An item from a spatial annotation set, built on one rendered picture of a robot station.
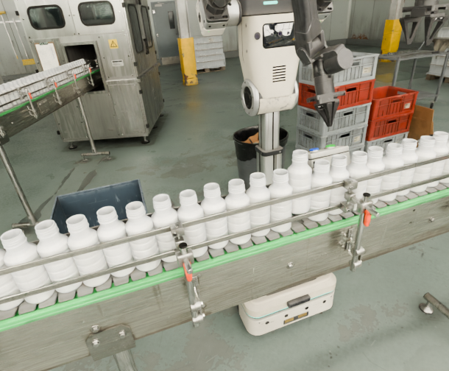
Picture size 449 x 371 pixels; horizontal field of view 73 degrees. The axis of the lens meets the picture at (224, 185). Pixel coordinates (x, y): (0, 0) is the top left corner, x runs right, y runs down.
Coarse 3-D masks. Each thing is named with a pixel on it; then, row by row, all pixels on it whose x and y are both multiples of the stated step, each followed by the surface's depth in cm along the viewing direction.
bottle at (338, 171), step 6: (336, 156) 81; (342, 156) 80; (336, 162) 78; (342, 162) 78; (330, 168) 81; (336, 168) 79; (342, 168) 79; (330, 174) 80; (336, 174) 79; (342, 174) 79; (348, 174) 80; (336, 180) 79; (342, 180) 79; (336, 192) 81; (342, 192) 81; (330, 198) 82; (336, 198) 82; (342, 198) 82; (330, 204) 83; (336, 204) 82; (336, 210) 83
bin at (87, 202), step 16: (80, 192) 118; (96, 192) 120; (112, 192) 122; (128, 192) 125; (64, 208) 118; (80, 208) 121; (96, 208) 123; (144, 208) 104; (64, 224) 116; (96, 224) 126
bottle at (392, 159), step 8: (392, 144) 84; (400, 144) 83; (392, 152) 82; (400, 152) 83; (384, 160) 84; (392, 160) 83; (400, 160) 83; (384, 168) 85; (392, 168) 83; (384, 176) 85; (392, 176) 84; (400, 176) 86; (384, 184) 86; (392, 184) 85; (384, 200) 88
